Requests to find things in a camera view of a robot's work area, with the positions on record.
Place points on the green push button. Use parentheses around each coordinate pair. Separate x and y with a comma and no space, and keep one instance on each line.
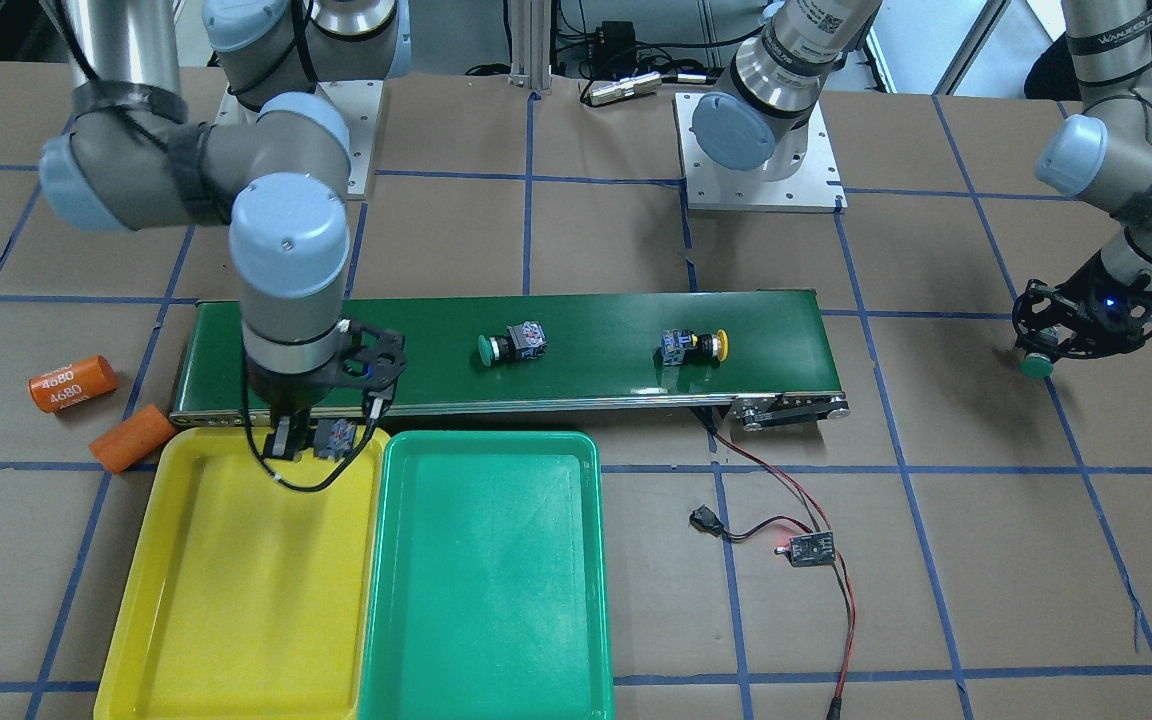
(521,342)

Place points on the orange cylinder with 4680 label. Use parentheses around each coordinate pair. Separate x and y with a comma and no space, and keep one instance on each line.
(73,384)

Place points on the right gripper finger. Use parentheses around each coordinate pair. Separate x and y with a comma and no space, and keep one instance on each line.
(284,442)

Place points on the plain orange cylinder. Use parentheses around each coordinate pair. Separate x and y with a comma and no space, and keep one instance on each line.
(132,439)

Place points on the yellow plastic tray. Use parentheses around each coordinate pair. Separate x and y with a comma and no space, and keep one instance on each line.
(245,599)

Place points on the green plastic tray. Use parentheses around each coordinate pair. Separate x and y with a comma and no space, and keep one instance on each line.
(488,597)

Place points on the small controller circuit board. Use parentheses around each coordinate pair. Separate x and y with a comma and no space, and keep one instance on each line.
(811,550)

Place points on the aluminium frame post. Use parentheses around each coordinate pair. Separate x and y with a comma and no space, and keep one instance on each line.
(530,44)

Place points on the green conveyor belt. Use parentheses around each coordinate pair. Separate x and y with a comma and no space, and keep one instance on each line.
(765,354)

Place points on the yellow push button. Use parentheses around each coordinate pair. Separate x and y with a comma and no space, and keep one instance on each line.
(679,347)
(334,438)

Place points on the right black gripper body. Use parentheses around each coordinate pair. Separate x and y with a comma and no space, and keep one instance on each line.
(282,393)

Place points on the green push button separate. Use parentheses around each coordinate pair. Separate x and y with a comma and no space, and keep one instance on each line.
(1036,365)

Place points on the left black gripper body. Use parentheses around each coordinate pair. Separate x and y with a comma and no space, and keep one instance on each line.
(1096,300)

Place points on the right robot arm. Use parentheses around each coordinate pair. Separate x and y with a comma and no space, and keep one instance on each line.
(134,160)

